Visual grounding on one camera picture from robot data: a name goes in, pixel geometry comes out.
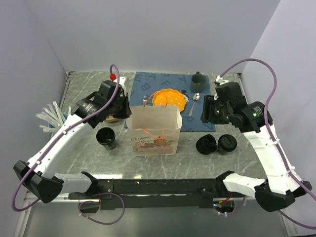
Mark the stack of black cup lids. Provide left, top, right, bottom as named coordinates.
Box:
left=196, top=134, right=217, bottom=155

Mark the beige paper takeout bag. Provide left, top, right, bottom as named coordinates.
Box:
left=126, top=90, right=182, bottom=156

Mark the blue alphabet cloth mat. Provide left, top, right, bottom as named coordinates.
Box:
left=129, top=72, right=216, bottom=132

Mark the dark green mug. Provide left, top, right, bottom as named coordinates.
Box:
left=190, top=72, right=207, bottom=93

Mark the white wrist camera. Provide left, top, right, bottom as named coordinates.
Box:
left=215, top=75, right=229, bottom=86
left=109, top=74, right=130, bottom=96

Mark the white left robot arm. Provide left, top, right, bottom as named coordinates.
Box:
left=13, top=80, right=131, bottom=203

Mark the blue straw holder cup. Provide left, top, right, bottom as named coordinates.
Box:
left=48, top=113, right=68, bottom=133

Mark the silver spoon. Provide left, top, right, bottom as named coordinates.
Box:
left=188, top=93, right=200, bottom=117

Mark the orange polka dot plate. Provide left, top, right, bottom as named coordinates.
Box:
left=152, top=88, right=186, bottom=112

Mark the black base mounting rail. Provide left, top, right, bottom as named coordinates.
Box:
left=68, top=174, right=243, bottom=210

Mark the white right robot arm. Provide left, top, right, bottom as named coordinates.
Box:
left=201, top=80, right=312, bottom=212

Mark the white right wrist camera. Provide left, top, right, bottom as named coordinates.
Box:
left=215, top=75, right=229, bottom=86

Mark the brown cardboard cup carrier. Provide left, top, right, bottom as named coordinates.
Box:
left=106, top=117, right=121, bottom=123

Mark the black takeout coffee cup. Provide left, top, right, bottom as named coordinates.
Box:
left=217, top=136, right=237, bottom=155

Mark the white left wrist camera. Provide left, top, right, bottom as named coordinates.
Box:
left=109, top=74, right=130, bottom=96

